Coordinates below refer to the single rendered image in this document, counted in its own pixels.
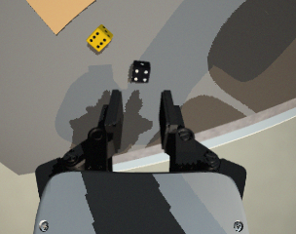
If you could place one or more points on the orange flat mat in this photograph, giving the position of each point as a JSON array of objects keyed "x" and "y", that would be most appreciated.
[{"x": 58, "y": 13}]

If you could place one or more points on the black die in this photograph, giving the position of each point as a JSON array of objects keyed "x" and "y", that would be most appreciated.
[{"x": 141, "y": 71}]

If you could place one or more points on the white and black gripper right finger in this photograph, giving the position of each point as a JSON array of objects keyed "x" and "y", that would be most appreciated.
[{"x": 187, "y": 154}]

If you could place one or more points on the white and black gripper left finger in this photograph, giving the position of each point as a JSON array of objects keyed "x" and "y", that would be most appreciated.
[{"x": 95, "y": 153}]

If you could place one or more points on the yellow die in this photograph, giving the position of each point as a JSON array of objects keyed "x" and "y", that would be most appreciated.
[{"x": 100, "y": 37}]

